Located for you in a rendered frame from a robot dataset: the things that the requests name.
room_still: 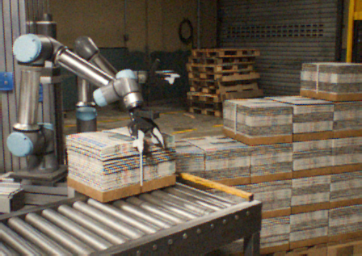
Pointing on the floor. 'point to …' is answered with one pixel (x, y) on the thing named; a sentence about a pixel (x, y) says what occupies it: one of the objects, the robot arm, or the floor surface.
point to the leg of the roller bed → (251, 245)
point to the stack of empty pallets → (208, 102)
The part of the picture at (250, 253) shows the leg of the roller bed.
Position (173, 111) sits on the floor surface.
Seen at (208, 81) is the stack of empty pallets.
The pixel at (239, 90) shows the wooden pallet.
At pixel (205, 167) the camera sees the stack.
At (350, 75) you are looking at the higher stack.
